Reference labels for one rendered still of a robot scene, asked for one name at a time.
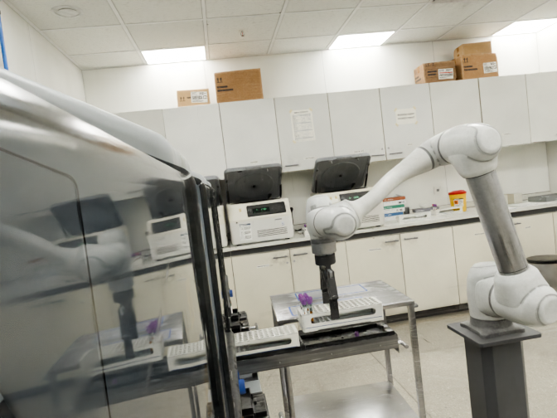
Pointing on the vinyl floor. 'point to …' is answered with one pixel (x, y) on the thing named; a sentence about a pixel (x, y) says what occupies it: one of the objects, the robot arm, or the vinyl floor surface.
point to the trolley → (380, 403)
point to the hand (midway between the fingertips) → (331, 308)
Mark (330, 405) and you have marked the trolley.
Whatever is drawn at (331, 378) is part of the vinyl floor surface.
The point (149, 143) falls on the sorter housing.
